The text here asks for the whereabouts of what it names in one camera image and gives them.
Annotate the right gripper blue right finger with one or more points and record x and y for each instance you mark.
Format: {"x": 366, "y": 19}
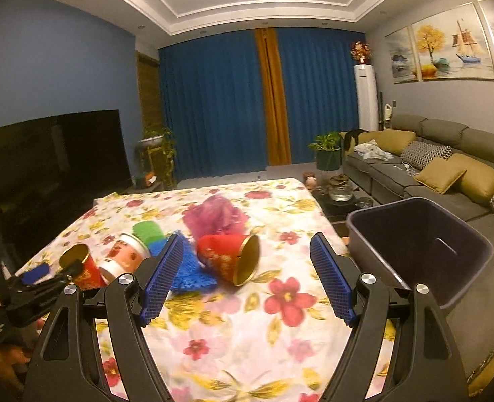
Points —
{"x": 337, "y": 288}

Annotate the sailboat tree painting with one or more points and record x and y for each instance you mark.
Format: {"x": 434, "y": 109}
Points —
{"x": 453, "y": 45}

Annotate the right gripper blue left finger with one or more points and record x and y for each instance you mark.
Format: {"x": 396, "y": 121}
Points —
{"x": 156, "y": 275}

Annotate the person's left hand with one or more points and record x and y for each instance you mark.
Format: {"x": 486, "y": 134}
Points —
{"x": 11, "y": 356}

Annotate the blue foam net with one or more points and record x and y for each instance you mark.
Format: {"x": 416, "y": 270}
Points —
{"x": 191, "y": 276}

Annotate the mustard cushion large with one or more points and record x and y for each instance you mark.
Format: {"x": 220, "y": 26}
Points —
{"x": 477, "y": 181}

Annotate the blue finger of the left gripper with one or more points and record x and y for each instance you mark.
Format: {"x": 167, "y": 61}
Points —
{"x": 73, "y": 270}
{"x": 30, "y": 277}

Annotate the black television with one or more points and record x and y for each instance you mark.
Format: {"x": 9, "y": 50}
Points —
{"x": 53, "y": 167}

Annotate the orange curtain strip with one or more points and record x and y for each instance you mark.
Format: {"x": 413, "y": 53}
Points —
{"x": 275, "y": 107}

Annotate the plant on wooden stand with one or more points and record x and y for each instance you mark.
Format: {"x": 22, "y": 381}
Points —
{"x": 157, "y": 153}

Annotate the red flower decoration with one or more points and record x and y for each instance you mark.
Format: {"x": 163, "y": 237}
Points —
{"x": 361, "y": 52}

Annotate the white standing air conditioner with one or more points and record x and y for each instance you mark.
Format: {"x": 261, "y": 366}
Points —
{"x": 367, "y": 97}

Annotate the dark grey trash bin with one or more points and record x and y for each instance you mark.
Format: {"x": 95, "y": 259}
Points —
{"x": 414, "y": 241}

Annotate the blue curtain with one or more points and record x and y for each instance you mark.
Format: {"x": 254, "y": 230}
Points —
{"x": 212, "y": 97}

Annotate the white cloth on sofa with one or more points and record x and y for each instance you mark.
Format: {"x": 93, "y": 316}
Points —
{"x": 371, "y": 151}

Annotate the red gold paper cup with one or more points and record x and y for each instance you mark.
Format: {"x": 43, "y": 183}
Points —
{"x": 90, "y": 278}

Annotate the mustard cushion small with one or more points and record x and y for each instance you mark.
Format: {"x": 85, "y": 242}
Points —
{"x": 440, "y": 175}

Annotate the potted green plant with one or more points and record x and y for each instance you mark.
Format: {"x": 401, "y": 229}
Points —
{"x": 328, "y": 151}

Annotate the purple pink plastic bag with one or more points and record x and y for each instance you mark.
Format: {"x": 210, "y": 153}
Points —
{"x": 216, "y": 215}

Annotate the grey sectional sofa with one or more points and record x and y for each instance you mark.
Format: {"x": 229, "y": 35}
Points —
{"x": 472, "y": 319}

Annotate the glass teapot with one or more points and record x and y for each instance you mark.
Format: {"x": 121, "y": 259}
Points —
{"x": 339, "y": 188}

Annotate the mustard cushion far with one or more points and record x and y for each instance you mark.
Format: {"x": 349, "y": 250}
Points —
{"x": 392, "y": 141}

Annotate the white orange paper cup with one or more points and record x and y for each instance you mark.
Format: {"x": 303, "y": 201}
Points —
{"x": 126, "y": 255}

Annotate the patterned pillow far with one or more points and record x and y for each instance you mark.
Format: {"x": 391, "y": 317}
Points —
{"x": 419, "y": 154}

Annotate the left landscape painting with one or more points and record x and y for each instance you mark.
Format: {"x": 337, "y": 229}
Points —
{"x": 402, "y": 59}

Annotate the floral tablecloth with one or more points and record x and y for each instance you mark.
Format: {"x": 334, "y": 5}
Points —
{"x": 275, "y": 338}

